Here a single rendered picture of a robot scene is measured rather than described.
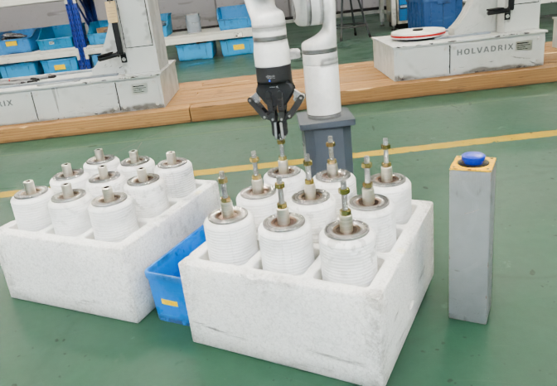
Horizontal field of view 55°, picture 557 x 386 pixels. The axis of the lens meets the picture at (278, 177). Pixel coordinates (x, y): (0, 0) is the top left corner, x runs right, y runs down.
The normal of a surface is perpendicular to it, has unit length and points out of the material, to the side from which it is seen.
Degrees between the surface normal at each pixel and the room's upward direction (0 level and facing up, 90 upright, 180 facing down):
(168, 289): 92
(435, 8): 92
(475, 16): 90
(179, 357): 0
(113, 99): 90
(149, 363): 0
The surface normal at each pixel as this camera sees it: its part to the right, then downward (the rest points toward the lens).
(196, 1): 0.04, 0.34
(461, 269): -0.45, 0.35
